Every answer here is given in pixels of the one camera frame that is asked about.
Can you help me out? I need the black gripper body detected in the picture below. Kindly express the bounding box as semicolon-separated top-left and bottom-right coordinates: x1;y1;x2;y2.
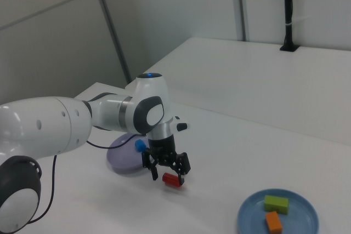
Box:
149;134;177;161

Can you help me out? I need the red block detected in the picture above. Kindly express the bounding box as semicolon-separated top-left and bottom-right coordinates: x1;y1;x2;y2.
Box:
162;173;183;190

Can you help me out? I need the small blue block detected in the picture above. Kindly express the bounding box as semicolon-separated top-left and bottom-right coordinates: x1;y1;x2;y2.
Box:
134;139;148;152

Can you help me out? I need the green block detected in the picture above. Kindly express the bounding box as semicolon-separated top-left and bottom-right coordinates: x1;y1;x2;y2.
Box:
263;195;290;215

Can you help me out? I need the orange block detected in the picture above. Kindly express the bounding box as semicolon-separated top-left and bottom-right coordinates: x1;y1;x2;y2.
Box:
264;211;283;232

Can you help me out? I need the purple plate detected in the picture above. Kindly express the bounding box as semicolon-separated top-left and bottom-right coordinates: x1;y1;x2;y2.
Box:
106;132;154;176

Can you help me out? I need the blue plate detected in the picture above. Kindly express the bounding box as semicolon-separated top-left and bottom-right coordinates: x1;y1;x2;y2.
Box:
237;189;320;234

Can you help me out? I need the white side table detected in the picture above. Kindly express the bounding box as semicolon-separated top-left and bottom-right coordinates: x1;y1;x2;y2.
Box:
125;36;351;146

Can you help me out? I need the black pole with base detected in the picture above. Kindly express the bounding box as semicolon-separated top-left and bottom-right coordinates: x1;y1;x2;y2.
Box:
279;0;299;53

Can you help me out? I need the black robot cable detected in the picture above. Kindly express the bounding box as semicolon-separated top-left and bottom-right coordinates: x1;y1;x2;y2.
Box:
27;132;142;225

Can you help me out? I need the grey partition post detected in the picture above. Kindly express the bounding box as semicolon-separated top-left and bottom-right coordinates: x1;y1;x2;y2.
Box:
92;0;132;84
235;0;247;42

